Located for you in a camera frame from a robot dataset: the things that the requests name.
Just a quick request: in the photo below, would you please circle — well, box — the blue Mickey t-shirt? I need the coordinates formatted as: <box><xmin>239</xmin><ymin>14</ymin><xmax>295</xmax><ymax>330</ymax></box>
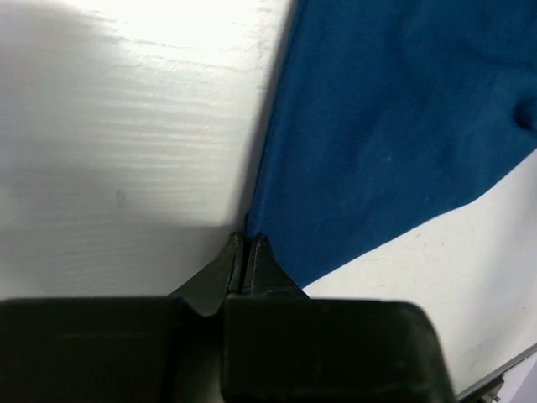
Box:
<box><xmin>246</xmin><ymin>1</ymin><xmax>536</xmax><ymax>286</ymax></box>

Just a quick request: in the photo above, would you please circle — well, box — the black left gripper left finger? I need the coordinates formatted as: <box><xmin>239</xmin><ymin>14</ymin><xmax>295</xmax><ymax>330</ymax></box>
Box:
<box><xmin>1</xmin><ymin>233</ymin><xmax>243</xmax><ymax>402</ymax></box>

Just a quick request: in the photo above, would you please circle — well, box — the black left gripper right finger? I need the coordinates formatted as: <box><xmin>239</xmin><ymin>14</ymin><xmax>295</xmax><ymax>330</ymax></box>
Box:
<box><xmin>222</xmin><ymin>235</ymin><xmax>455</xmax><ymax>402</ymax></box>

